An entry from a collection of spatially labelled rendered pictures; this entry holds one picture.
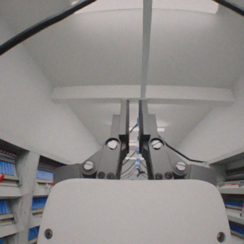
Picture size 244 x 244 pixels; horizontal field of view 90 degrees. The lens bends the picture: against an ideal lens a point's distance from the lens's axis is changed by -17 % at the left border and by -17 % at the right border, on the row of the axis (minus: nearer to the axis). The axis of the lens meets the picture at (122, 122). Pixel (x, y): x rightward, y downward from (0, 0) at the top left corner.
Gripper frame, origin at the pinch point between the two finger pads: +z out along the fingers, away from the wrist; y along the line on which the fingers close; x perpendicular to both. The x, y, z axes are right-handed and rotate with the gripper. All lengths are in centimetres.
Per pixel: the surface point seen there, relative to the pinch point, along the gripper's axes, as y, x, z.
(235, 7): 32, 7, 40
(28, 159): -55, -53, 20
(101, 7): -24, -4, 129
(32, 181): -55, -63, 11
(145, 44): 11, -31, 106
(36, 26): -25.3, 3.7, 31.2
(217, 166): 82, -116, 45
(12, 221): -58, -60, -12
